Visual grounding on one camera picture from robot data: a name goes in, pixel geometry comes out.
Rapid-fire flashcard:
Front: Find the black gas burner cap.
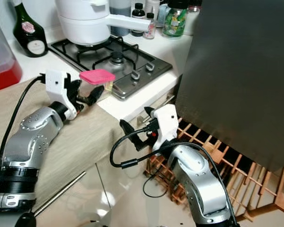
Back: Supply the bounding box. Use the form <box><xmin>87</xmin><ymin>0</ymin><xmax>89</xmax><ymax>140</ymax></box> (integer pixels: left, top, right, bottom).
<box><xmin>109</xmin><ymin>51</ymin><xmax>127</xmax><ymax>66</ymax></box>

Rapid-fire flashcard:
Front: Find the white kitchen worktop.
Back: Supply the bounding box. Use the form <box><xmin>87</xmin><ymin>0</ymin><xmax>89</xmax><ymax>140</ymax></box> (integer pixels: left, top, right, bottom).
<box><xmin>14</xmin><ymin>26</ymin><xmax>197</xmax><ymax>121</ymax></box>

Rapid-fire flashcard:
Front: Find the pale blue bottle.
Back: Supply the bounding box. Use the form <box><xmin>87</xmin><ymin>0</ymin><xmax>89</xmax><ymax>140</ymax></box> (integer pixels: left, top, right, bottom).
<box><xmin>156</xmin><ymin>4</ymin><xmax>169</xmax><ymax>26</ymax></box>

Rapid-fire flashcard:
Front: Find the steel gas hob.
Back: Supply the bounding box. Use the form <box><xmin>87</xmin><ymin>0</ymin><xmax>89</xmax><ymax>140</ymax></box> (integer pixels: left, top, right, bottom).
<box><xmin>48</xmin><ymin>35</ymin><xmax>173</xmax><ymax>100</ymax></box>

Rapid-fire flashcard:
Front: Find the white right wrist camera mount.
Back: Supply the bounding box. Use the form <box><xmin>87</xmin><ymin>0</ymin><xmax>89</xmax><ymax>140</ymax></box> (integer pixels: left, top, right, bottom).
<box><xmin>151</xmin><ymin>104</ymin><xmax>179</xmax><ymax>153</ymax></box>

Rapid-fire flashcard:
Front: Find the white jar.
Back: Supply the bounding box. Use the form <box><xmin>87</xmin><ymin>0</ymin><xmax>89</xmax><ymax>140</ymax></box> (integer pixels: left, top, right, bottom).
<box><xmin>185</xmin><ymin>6</ymin><xmax>202</xmax><ymax>36</ymax></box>

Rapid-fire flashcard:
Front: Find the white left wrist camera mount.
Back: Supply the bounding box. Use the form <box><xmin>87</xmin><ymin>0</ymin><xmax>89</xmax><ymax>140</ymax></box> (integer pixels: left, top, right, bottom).
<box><xmin>45</xmin><ymin>70</ymin><xmax>77</xmax><ymax>119</ymax></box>

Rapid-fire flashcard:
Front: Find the dark green liqueur bottle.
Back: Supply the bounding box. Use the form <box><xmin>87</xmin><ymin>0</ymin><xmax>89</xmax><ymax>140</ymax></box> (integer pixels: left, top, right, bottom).
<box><xmin>12</xmin><ymin>0</ymin><xmax>49</xmax><ymax>58</ymax></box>

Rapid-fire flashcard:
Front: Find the green glass jar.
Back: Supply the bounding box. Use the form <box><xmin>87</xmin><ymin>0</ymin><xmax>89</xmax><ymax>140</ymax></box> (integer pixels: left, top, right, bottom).
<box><xmin>162</xmin><ymin>0</ymin><xmax>189</xmax><ymax>38</ymax></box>

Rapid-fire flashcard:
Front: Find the clear container with pink lid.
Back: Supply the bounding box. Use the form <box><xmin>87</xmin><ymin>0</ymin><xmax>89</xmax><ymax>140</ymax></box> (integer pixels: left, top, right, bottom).
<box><xmin>79</xmin><ymin>69</ymin><xmax>116</xmax><ymax>97</ymax></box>

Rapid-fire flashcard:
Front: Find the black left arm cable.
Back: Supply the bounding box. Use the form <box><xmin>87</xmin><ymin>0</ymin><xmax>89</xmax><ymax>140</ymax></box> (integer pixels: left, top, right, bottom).
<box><xmin>0</xmin><ymin>75</ymin><xmax>48</xmax><ymax>190</ymax></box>

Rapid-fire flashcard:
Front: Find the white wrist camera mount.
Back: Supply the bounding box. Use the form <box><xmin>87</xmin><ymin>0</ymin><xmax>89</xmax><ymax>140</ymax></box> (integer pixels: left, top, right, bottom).
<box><xmin>45</xmin><ymin>70</ymin><xmax>77</xmax><ymax>119</ymax></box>
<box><xmin>151</xmin><ymin>104</ymin><xmax>179</xmax><ymax>153</ymax></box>

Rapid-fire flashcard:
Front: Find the dark grey flat panel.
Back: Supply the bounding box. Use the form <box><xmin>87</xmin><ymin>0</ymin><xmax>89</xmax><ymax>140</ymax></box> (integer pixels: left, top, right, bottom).
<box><xmin>175</xmin><ymin>0</ymin><xmax>284</xmax><ymax>172</ymax></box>

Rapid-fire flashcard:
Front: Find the grey canister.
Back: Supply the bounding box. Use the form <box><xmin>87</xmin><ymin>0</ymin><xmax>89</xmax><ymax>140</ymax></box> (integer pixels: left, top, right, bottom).
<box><xmin>108</xmin><ymin>0</ymin><xmax>132</xmax><ymax>37</ymax></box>

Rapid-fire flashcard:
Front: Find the small dark bottle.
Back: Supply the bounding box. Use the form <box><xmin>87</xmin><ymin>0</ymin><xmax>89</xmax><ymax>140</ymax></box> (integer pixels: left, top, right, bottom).
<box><xmin>131</xmin><ymin>3</ymin><xmax>146</xmax><ymax>37</ymax></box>

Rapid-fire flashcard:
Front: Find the white stacked pot with handle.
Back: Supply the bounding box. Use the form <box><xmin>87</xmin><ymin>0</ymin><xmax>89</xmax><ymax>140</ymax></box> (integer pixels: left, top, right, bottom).
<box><xmin>55</xmin><ymin>0</ymin><xmax>152</xmax><ymax>46</ymax></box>

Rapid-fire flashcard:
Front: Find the wooden lattice rack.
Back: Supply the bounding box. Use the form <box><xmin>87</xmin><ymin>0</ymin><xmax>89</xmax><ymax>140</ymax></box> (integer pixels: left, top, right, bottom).
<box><xmin>144</xmin><ymin>111</ymin><xmax>284</xmax><ymax>223</ymax></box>

